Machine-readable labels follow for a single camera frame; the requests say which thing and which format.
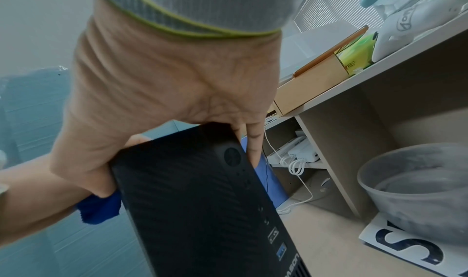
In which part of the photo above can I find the blue cleaning cloth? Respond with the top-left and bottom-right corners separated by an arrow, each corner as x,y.
76,189 -> 122,225

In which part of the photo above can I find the brown cardboard box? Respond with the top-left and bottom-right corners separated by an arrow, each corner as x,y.
272,25 -> 370,117

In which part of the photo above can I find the person's right hand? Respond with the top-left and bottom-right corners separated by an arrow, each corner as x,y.
49,0 -> 283,199

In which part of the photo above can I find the white sheet with dark print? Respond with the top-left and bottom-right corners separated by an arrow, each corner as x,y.
358,212 -> 468,277

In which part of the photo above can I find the green tissue packet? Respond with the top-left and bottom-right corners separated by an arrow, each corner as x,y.
335,31 -> 380,78

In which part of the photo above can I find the white plastic bag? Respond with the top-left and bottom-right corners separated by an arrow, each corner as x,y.
370,0 -> 468,63

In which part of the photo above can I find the grey plastic basin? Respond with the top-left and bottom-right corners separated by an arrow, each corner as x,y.
357,142 -> 468,245

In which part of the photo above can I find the white power strip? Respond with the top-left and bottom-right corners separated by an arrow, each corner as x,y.
267,136 -> 321,164

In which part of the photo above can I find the white cable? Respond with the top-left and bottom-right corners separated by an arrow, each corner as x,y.
263,130 -> 316,216

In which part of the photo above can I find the blue flat panel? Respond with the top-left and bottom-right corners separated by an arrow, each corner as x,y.
241,135 -> 290,211

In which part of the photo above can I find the person's left forearm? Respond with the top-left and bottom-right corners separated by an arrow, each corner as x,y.
0,154 -> 112,246

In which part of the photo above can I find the beige wooden desk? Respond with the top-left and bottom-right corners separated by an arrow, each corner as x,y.
263,10 -> 468,219

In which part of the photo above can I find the white window blind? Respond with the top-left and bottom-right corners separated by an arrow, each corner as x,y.
292,0 -> 389,34

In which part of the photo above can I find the person's right forearm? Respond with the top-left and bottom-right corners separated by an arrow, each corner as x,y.
91,0 -> 319,38

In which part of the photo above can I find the black computer tower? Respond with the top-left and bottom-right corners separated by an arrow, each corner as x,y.
110,122 -> 312,277

